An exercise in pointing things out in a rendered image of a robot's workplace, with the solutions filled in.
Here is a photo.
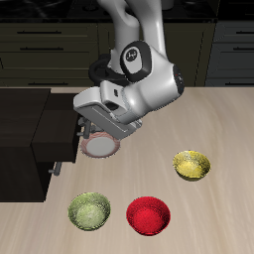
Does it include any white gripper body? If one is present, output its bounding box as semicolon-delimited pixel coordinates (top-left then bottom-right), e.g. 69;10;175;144
72;87;144;143

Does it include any dark wooden drawer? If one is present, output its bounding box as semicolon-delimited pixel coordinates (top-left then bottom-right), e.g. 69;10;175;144
31;93;82;164

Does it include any dark wooden cabinet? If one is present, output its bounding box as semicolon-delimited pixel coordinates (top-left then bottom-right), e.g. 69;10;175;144
0;87;56;203

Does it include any white plate with pink rim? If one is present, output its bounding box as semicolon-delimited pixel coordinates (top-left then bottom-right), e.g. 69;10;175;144
79;127;121;160

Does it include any dark olive kitchen cupboard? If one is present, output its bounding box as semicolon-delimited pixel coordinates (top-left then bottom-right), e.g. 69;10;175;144
0;21;217;88

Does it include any green bowl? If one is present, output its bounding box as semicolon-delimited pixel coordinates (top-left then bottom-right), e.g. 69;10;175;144
67;191;112;232

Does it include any yellow bowl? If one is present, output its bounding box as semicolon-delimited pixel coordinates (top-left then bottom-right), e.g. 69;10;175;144
172;150;212;182

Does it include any red bowl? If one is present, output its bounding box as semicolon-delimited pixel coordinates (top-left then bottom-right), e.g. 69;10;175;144
125;195;172;237

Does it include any black kitchen countertop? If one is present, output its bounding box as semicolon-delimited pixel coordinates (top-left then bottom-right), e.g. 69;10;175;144
0;0;254;24

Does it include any dark grey kitchen cupboard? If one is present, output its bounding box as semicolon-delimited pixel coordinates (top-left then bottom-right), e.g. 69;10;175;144
204;19;254;88

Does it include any grey drawer handle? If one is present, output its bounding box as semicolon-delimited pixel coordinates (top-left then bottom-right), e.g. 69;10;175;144
48;161;63;178
76;116;95;140

